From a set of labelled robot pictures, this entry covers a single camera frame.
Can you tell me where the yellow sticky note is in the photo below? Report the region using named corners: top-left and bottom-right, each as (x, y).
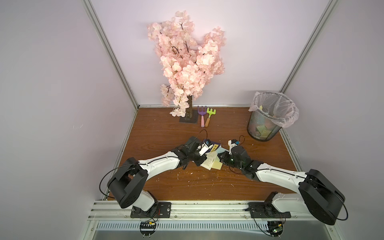
top-left (210, 159), bottom-right (223, 170)

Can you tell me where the right aluminium corner post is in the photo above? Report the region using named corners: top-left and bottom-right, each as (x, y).
top-left (279, 0), bottom-right (339, 94)

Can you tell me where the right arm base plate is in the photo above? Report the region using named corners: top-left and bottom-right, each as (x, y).
top-left (245, 202), bottom-right (292, 219)

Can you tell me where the dark blue book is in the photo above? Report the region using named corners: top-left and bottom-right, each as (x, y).
top-left (200, 143), bottom-right (222, 170)

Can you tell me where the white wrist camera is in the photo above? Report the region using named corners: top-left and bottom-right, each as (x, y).
top-left (199, 140), bottom-right (214, 156)
top-left (228, 139), bottom-right (240, 155)

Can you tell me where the purple toy garden rake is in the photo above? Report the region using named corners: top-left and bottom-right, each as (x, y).
top-left (198, 106), bottom-right (207, 128)

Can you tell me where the green toy garden rake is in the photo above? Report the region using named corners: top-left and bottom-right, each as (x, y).
top-left (205, 108), bottom-right (216, 128)

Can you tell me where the discarded sticky notes pile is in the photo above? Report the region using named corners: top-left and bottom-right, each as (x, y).
top-left (256, 106), bottom-right (275, 139)

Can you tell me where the aluminium mounting rail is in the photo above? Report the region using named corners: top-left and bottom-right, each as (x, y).
top-left (88, 201), bottom-right (324, 234)

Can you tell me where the aluminium corner post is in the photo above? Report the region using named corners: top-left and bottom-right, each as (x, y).
top-left (279, 0), bottom-right (339, 94)
top-left (82, 0), bottom-right (140, 112)

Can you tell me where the pink artificial blossom tree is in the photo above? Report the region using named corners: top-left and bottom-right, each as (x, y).
top-left (147, 11), bottom-right (226, 118)

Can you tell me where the black mesh waste bin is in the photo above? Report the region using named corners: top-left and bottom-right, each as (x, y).
top-left (247, 92), bottom-right (292, 142)

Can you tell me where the left small circuit board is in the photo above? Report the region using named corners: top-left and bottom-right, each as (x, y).
top-left (139, 221), bottom-right (157, 238)

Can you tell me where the clear plastic bin liner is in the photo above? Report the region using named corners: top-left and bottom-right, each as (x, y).
top-left (249, 92), bottom-right (299, 128)

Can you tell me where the light blue sticky note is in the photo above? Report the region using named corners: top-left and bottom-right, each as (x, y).
top-left (216, 146), bottom-right (229, 154)

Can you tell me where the right small circuit board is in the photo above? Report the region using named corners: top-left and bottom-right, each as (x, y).
top-left (267, 221), bottom-right (284, 238)

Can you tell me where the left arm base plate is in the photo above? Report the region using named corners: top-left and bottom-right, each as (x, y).
top-left (130, 202), bottom-right (172, 219)

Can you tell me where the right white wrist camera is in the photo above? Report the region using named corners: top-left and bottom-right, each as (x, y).
top-left (228, 139), bottom-right (240, 155)

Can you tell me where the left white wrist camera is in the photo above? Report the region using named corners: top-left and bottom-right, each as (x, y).
top-left (199, 140), bottom-right (214, 156)

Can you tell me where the left aluminium corner post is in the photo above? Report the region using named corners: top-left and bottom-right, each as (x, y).
top-left (82, 0), bottom-right (140, 112)

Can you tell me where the small circuit board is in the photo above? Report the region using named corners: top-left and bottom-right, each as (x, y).
top-left (267, 221), bottom-right (284, 238)
top-left (139, 221), bottom-right (157, 238)

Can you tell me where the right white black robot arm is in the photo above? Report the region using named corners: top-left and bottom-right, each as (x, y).
top-left (218, 146), bottom-right (345, 226)

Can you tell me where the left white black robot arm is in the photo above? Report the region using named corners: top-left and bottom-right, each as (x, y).
top-left (107, 137), bottom-right (214, 214)

